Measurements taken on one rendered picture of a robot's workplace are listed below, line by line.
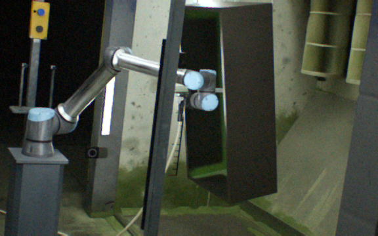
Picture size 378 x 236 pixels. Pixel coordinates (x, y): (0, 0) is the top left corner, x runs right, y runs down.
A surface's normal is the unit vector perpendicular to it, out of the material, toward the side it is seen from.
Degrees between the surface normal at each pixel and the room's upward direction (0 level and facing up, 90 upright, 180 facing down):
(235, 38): 90
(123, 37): 90
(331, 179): 57
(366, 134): 90
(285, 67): 90
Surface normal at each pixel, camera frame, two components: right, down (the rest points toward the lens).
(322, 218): -0.69, -0.58
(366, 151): -0.90, -0.05
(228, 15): 0.44, 0.18
